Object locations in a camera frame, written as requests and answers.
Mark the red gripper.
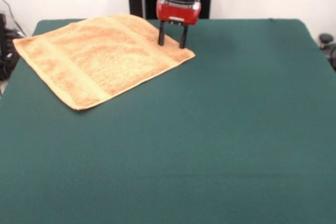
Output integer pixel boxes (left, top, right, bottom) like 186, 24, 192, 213
155, 0, 202, 49

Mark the tan towel with white label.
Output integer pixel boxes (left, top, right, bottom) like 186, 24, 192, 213
12, 13, 196, 111

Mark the dark green table cloth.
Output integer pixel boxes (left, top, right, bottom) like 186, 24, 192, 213
0, 18, 336, 224

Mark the dark stand base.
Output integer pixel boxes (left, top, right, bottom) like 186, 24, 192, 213
319, 33, 336, 71

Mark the black equipment with cables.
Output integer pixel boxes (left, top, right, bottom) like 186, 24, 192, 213
0, 13, 28, 81

